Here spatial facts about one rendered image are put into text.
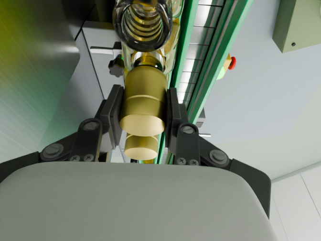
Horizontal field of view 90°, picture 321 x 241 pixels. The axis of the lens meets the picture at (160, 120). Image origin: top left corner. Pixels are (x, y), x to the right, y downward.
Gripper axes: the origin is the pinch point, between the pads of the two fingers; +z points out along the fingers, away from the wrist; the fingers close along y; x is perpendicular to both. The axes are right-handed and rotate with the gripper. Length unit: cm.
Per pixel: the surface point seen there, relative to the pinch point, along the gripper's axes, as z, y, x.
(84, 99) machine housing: 21.7, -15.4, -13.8
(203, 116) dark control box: 43, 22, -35
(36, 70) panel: 7.3, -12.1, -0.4
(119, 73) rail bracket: 16.0, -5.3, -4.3
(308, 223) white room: 109, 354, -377
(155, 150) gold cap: 0.6, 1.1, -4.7
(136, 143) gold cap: 0.6, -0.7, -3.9
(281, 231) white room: 118, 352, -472
